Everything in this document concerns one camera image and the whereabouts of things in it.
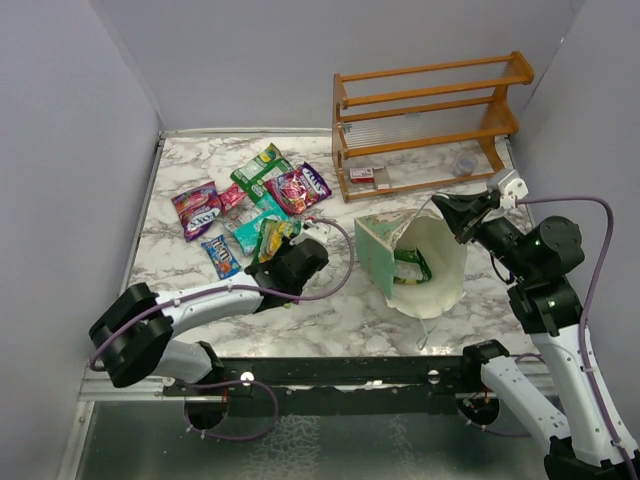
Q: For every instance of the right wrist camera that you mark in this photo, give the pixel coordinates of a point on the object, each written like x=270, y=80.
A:
x=510, y=186

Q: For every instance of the yellow green snack packet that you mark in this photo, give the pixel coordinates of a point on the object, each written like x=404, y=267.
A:
x=271, y=237

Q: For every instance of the small clear jar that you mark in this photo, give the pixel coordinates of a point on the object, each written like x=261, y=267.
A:
x=464, y=166

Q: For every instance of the green paper gift bag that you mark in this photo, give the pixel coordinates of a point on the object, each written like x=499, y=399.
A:
x=377, y=236

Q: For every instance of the grey metal bracket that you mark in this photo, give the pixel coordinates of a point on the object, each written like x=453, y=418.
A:
x=382, y=179

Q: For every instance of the teal tissue snack pack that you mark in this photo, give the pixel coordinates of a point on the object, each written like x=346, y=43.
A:
x=244, y=221

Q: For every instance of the red small snack packet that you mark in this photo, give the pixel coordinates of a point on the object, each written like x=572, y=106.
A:
x=232, y=197

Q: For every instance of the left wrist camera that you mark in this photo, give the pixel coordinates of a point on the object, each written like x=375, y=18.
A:
x=314, y=230

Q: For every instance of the blue M&M's packet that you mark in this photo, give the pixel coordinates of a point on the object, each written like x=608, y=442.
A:
x=222, y=258

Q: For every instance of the green candy packet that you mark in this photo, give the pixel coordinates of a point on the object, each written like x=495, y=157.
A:
x=252, y=176

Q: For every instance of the purple Fox's candy bag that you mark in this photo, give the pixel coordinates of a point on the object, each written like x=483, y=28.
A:
x=197, y=209

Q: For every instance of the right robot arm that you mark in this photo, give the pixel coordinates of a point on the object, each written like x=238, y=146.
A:
x=583, y=438

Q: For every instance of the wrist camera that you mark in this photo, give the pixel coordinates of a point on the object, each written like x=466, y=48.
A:
x=510, y=186
x=314, y=230

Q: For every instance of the purple chocolate bar wrapper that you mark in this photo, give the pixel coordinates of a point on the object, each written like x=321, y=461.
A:
x=298, y=190

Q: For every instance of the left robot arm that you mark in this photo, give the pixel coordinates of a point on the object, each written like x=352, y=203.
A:
x=137, y=335

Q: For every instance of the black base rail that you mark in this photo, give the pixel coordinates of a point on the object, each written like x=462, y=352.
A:
x=328, y=386

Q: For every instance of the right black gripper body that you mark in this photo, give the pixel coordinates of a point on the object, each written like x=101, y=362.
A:
x=470, y=230

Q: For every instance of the red white small box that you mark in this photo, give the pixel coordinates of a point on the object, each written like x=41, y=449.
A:
x=361, y=175

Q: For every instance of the wooden two-tier rack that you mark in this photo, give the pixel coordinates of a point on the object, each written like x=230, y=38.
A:
x=411, y=108

